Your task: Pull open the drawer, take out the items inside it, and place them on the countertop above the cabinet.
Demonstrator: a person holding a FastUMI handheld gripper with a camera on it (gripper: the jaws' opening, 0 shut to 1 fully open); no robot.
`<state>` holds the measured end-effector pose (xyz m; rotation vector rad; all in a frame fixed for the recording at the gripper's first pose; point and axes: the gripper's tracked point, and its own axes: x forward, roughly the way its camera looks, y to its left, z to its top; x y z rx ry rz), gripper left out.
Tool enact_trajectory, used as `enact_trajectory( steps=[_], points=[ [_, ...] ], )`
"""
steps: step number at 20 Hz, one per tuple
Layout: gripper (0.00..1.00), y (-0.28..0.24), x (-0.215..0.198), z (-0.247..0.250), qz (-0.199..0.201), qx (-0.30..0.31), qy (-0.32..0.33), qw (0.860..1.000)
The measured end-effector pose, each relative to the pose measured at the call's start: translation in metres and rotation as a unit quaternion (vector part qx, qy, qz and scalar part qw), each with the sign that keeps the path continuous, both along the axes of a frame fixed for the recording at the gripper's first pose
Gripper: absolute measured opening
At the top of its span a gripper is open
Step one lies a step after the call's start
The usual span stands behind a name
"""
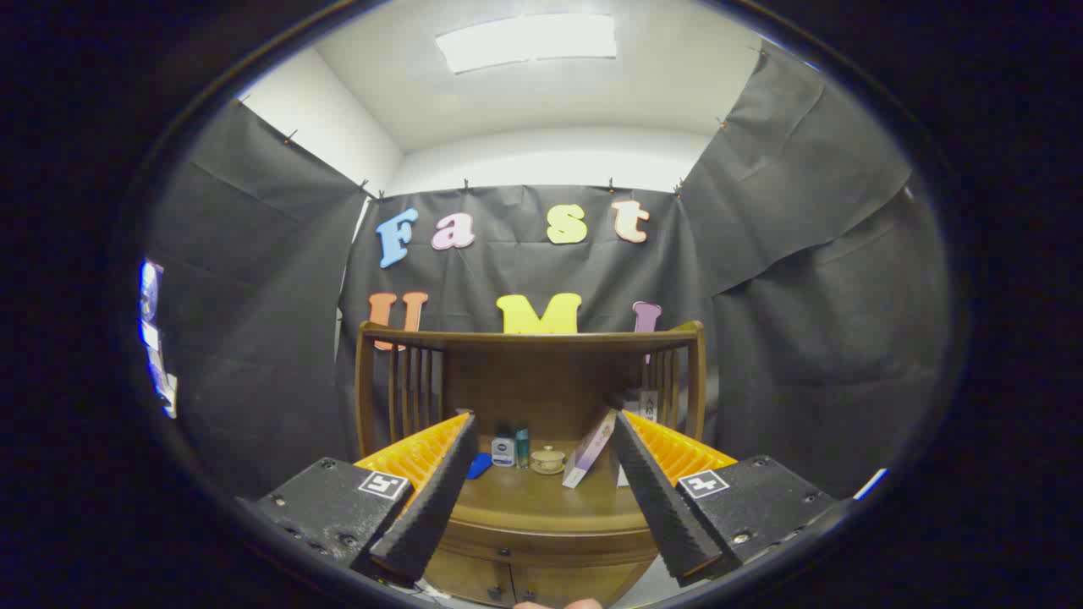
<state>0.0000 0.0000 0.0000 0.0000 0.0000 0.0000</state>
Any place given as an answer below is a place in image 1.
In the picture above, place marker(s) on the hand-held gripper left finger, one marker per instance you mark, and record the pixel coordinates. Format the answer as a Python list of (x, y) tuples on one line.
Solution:
[(431, 499)]

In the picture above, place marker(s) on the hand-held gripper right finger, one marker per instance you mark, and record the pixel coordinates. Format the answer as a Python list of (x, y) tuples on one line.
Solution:
[(660, 499)]

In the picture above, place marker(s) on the wooden drawer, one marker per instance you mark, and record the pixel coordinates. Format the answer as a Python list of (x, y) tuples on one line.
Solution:
[(541, 548)]

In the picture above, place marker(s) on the wooden cabinet door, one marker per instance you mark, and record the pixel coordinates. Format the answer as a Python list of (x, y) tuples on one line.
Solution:
[(575, 585), (470, 579)]

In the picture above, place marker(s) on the wooden countertop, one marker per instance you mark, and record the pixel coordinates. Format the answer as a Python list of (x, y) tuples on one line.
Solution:
[(541, 499)]

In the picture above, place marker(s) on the wooden cabinet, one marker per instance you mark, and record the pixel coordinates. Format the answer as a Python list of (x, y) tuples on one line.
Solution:
[(541, 381)]

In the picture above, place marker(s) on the blue cloth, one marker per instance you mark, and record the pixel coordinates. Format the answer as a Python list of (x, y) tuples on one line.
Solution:
[(479, 466)]

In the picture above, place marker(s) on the white bottle blue cap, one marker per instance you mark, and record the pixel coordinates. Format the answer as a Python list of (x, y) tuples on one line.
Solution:
[(503, 452)]

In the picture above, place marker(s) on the purple and white book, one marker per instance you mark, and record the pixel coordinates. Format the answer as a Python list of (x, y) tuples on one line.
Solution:
[(588, 452)]

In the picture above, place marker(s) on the white book black lettering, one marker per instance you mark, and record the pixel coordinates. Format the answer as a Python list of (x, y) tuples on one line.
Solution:
[(648, 406)]

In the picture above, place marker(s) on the teal bottle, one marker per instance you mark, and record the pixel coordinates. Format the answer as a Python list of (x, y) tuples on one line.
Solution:
[(523, 448)]

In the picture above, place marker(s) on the cream lidded teacup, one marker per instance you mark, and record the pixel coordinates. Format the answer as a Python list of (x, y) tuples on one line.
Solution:
[(548, 461)]

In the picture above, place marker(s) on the white panel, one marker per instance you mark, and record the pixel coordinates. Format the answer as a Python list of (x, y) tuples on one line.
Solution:
[(871, 484)]

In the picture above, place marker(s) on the cluttered white shelf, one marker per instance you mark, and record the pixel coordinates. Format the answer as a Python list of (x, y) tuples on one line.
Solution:
[(156, 355)]

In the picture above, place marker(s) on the ceiling light panel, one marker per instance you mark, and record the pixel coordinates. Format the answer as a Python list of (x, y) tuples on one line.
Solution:
[(529, 41)]

